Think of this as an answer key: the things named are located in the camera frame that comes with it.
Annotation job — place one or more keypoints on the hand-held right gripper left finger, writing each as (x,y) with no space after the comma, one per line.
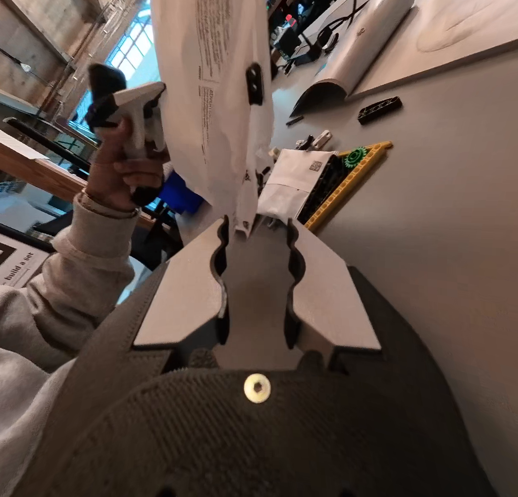
(182,303)

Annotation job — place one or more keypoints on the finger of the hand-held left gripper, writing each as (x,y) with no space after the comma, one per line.
(135,133)
(160,129)

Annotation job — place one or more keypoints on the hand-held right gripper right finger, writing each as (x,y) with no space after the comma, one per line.
(336,303)

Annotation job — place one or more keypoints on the person's left forearm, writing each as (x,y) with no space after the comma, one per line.
(73,270)

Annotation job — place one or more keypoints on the black two-hole lego connector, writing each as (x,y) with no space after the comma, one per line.
(254,84)

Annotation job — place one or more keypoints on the black lego piece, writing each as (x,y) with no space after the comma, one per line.
(264,176)

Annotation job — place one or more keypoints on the dark grey lego piece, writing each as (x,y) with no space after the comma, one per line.
(303,142)

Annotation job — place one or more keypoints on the green lego gear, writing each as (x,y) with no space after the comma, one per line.
(356,157)

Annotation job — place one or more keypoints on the long black lego beam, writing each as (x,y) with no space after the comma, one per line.
(380,110)

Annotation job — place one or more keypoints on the person's left hand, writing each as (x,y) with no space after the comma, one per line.
(113,177)

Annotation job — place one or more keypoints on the window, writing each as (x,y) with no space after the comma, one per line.
(131,44)

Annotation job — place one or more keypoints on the blue object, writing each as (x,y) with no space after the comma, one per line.
(182,193)

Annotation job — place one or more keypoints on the wooden office desk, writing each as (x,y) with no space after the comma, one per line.
(40,169)

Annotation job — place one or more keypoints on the small white paper bag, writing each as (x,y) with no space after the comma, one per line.
(291,181)

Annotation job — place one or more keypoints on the background desk equipment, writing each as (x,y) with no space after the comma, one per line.
(291,40)

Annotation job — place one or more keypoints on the white printed sign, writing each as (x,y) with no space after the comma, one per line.
(28,262)

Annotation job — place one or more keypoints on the person's grey sweatshirt torso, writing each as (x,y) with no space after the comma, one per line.
(24,424)

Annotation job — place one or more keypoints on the open instruction booklet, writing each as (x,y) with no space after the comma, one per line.
(364,40)

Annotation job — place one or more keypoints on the yellow lego frame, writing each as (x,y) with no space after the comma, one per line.
(348,187)

